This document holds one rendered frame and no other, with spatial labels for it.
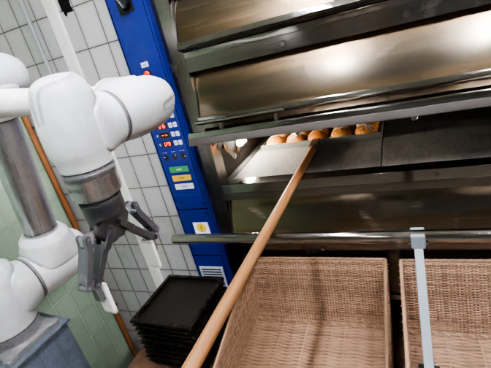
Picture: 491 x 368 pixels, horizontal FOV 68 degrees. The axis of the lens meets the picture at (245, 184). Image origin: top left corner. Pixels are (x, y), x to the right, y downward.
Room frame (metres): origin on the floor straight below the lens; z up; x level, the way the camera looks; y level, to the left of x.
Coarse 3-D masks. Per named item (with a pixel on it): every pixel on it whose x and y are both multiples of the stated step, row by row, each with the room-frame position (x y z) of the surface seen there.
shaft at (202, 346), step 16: (304, 160) 1.33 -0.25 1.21; (288, 192) 1.08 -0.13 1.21; (272, 224) 0.91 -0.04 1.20; (256, 240) 0.83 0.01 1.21; (256, 256) 0.78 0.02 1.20; (240, 272) 0.71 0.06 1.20; (240, 288) 0.67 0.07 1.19; (224, 304) 0.62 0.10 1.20; (224, 320) 0.59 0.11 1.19; (208, 336) 0.54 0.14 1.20; (192, 352) 0.51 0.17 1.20; (208, 352) 0.52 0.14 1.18
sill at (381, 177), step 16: (464, 160) 1.04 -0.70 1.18; (480, 160) 1.01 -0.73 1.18; (272, 176) 1.33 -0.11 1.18; (288, 176) 1.29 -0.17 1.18; (304, 176) 1.25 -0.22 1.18; (320, 176) 1.21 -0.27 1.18; (336, 176) 1.17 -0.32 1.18; (352, 176) 1.15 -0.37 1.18; (368, 176) 1.13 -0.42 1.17; (384, 176) 1.10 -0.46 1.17; (400, 176) 1.08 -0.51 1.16; (416, 176) 1.06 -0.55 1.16; (432, 176) 1.04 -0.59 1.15; (448, 176) 1.02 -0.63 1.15; (464, 176) 1.00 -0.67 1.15; (480, 176) 0.98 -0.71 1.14; (224, 192) 1.37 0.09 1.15; (240, 192) 1.34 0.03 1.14
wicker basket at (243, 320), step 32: (256, 288) 1.28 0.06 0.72; (288, 288) 1.22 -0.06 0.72; (384, 288) 0.97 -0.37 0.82; (256, 320) 1.23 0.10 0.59; (288, 320) 1.19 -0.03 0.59; (384, 320) 0.87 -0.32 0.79; (224, 352) 0.99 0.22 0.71; (256, 352) 1.07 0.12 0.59; (288, 352) 1.03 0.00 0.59; (320, 352) 1.00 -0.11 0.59; (352, 352) 0.96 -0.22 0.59; (384, 352) 0.93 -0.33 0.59
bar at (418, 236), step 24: (192, 240) 1.01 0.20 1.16; (216, 240) 0.97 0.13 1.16; (240, 240) 0.93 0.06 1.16; (288, 240) 0.87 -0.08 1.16; (312, 240) 0.84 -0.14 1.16; (336, 240) 0.82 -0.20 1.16; (360, 240) 0.79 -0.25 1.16; (384, 240) 0.76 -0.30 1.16; (408, 240) 0.74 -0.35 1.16; (432, 240) 0.72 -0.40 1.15; (456, 240) 0.70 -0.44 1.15; (480, 240) 0.68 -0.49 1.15; (432, 360) 0.56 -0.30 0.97
